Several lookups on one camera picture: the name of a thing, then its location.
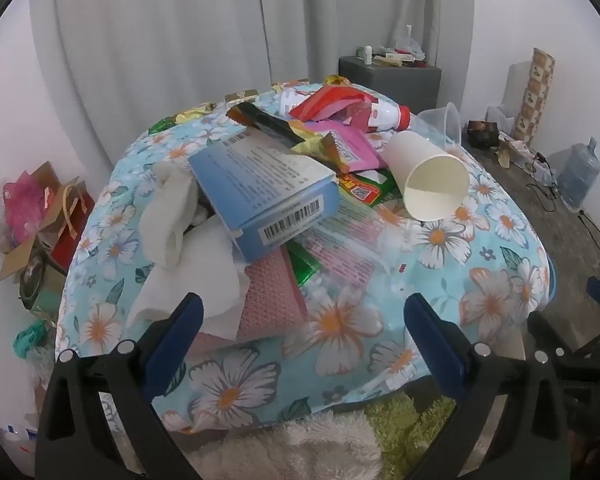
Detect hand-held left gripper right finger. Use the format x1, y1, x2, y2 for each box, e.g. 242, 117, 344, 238
403, 292, 571, 480

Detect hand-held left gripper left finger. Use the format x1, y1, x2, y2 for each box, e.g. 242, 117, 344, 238
37, 291, 206, 480

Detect white paper napkin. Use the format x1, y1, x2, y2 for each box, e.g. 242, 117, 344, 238
127, 220, 251, 338

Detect white tissue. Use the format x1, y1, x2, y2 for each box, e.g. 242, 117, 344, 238
139, 161, 216, 268

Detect white paper cup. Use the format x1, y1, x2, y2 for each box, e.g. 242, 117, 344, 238
386, 131, 471, 222

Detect blue cardboard box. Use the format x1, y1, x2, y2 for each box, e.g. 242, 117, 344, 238
187, 127, 341, 263

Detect clear plastic cup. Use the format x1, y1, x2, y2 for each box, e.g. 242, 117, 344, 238
411, 102, 463, 153

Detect floral light blue tablecloth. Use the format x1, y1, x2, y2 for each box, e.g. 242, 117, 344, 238
55, 80, 553, 433

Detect green fuzzy rug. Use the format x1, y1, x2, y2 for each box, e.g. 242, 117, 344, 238
365, 390, 451, 480

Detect pink textured cloth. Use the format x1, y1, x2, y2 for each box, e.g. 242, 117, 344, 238
192, 249, 310, 356

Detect blue water jug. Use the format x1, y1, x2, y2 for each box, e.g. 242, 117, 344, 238
556, 136, 600, 209

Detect red bag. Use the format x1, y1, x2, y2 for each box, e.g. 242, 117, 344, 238
50, 187, 97, 271

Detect teal cloth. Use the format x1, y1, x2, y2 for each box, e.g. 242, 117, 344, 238
12, 322, 48, 358

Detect metal pot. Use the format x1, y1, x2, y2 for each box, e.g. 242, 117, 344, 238
19, 255, 66, 311

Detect green foil wrapper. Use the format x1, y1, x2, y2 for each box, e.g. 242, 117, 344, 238
285, 240, 326, 288

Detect white fluffy rug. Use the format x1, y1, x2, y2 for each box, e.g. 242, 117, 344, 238
187, 410, 386, 480

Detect white printed papers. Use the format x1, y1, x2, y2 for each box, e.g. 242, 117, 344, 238
497, 135, 551, 171

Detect green red packet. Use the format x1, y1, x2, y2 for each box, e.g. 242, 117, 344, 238
337, 167, 406, 207

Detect dark brown box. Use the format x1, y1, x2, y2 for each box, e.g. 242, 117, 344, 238
467, 120, 501, 150

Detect pink mesh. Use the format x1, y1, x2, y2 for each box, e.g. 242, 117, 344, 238
2, 170, 51, 228

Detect patterned paper roll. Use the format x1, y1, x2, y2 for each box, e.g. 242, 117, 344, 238
511, 47, 557, 145

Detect white board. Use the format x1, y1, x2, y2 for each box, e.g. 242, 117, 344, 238
500, 60, 533, 116

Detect red white plastic bottle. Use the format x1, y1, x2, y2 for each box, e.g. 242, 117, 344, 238
347, 99, 415, 134

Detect black gold wrapper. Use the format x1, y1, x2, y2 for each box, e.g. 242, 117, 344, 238
225, 101, 348, 168

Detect grey cabinet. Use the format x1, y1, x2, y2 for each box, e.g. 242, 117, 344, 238
338, 56, 442, 117

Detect clear plastic bag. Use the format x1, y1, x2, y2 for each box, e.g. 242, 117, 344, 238
389, 25, 426, 61

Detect grey curtain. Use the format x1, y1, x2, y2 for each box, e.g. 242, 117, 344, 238
27, 0, 476, 186

